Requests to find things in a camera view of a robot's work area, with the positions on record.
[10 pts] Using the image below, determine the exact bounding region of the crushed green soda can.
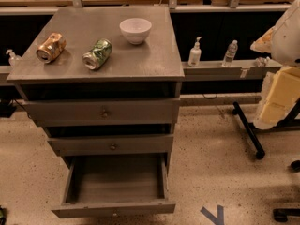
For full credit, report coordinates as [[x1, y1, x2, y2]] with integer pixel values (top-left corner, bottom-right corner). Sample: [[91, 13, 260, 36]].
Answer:
[[82, 38, 113, 70]]

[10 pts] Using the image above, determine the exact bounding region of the grey middle drawer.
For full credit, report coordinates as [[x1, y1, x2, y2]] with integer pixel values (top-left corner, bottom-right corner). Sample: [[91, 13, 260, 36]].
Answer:
[[49, 134, 173, 157]]

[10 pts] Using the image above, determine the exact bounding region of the white pump bottle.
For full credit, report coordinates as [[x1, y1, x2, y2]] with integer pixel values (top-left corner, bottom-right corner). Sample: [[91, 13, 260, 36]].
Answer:
[[187, 37, 202, 67]]

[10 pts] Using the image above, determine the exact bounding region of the crumpled clear plastic wrapper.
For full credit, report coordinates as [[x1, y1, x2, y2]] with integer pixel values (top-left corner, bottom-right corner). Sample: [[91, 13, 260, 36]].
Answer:
[[254, 57, 270, 67]]

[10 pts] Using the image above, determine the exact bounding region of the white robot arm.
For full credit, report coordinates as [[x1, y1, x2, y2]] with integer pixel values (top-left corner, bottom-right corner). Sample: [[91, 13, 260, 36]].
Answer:
[[250, 0, 300, 129]]

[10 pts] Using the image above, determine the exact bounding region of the grey drawer cabinet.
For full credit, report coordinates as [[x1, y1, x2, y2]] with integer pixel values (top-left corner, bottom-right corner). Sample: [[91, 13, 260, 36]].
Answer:
[[7, 7, 184, 168]]

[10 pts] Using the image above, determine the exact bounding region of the grey top drawer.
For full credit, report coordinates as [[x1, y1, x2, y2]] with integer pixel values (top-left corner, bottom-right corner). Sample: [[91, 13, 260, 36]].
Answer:
[[23, 98, 179, 127]]

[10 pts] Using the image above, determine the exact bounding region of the grey open bottom drawer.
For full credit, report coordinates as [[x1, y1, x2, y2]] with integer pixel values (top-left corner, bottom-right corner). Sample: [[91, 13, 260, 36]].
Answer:
[[52, 154, 175, 218]]

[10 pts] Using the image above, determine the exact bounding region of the clear pump bottle left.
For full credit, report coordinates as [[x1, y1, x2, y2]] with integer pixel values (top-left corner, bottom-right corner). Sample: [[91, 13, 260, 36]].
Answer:
[[6, 49, 21, 67]]

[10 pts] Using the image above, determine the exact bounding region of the black metal stand leg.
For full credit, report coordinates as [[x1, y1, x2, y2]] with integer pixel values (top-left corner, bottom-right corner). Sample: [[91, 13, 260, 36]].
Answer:
[[232, 102, 265, 159]]

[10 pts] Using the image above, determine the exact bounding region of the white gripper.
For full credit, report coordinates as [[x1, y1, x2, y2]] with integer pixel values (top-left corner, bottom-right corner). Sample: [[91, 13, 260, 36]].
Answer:
[[250, 0, 300, 129]]

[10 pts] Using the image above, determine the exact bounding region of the black caster wheel base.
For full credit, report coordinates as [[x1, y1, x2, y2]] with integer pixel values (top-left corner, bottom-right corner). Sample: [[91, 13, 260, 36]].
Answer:
[[273, 160, 300, 222]]

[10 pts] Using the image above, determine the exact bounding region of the white ceramic bowl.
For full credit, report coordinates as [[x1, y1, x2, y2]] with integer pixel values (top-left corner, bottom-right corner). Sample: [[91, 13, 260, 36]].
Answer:
[[119, 18, 152, 45]]

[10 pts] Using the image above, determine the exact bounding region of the crushed orange soda can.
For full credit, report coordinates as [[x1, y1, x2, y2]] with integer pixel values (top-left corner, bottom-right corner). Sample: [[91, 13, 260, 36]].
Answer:
[[36, 33, 67, 63]]

